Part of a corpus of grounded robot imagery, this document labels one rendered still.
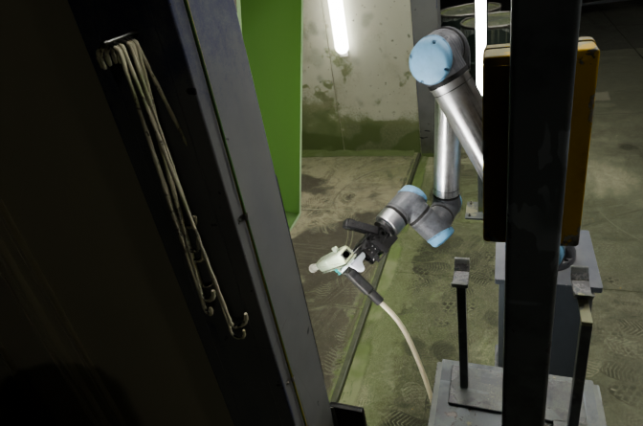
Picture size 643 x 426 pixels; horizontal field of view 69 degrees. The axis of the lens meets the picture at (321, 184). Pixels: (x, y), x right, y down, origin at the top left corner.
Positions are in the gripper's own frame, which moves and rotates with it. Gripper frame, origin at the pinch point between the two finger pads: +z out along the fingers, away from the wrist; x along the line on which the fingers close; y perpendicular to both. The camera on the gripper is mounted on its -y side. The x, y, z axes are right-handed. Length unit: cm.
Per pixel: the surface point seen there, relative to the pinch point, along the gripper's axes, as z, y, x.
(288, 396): 36.9, 6.2, -30.5
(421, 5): -203, -63, 117
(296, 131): -47, -50, 61
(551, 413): 4, 43, -53
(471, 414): 14, 34, -46
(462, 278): 0, 10, -61
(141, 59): 18, -51, -78
